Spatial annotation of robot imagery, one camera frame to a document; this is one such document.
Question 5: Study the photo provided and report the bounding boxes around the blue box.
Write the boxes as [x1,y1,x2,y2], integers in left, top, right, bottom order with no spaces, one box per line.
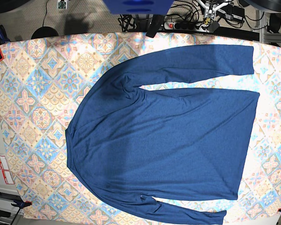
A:
[103,0,174,15]

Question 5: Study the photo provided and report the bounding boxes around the white red stickers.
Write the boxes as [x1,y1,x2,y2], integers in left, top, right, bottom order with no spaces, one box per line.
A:
[0,155,14,185]

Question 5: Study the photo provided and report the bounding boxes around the blue long-sleeve shirt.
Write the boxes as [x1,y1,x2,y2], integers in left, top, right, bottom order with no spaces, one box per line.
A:
[65,45,259,225]

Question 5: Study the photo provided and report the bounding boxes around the black round stand base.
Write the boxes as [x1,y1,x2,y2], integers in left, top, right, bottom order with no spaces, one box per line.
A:
[31,26,59,39]

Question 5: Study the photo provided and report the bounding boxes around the black power adapter bricks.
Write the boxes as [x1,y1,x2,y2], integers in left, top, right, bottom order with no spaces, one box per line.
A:
[217,4,245,23]

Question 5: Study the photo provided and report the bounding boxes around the white power strip red switch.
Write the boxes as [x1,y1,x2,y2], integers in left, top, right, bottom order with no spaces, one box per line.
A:
[163,22,207,32]

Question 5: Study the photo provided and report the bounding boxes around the tangled black cables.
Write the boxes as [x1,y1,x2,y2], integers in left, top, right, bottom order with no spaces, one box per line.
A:
[118,0,267,32]

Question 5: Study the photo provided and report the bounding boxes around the clamp lower left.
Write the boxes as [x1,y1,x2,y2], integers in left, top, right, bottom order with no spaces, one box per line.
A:
[11,200,32,209]

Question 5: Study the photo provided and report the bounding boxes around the black strap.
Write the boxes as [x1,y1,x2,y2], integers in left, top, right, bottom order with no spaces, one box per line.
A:
[146,14,165,38]

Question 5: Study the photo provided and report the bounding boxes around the patterned tablecloth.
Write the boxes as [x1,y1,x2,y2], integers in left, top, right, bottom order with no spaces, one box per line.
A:
[0,32,281,225]

